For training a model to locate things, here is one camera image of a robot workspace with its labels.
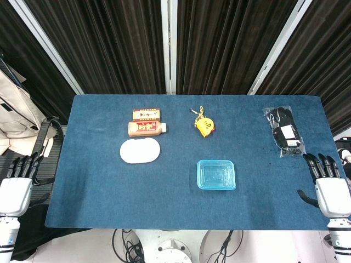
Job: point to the brown bottle red label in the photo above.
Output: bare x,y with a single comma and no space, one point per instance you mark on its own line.
145,129

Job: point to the white oval plastic board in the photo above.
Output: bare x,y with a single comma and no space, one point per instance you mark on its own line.
140,150

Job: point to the white frame post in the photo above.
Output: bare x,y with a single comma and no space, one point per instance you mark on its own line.
277,52
49,46
168,46

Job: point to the black chair armrest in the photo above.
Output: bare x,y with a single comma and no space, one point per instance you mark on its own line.
41,137

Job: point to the black and white bag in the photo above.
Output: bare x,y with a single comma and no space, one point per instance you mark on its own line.
344,149

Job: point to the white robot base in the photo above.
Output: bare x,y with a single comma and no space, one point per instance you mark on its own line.
171,246

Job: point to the blue felt table mat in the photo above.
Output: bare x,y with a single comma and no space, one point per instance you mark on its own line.
109,197

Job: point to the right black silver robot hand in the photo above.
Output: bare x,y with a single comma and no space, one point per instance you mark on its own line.
333,197

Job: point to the black pleated curtain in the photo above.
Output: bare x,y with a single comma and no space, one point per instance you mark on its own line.
323,54
22,54
225,43
109,43

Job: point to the black gloves in plastic bag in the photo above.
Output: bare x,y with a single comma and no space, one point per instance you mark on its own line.
285,131

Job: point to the yellow tape measure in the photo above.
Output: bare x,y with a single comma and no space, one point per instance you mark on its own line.
205,127

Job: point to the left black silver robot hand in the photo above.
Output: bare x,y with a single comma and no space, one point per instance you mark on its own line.
15,195

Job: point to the beige fabric bag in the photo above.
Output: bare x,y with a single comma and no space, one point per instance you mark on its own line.
16,115

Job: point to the red yellow printed box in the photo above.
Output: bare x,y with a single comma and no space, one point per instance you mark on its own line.
146,114

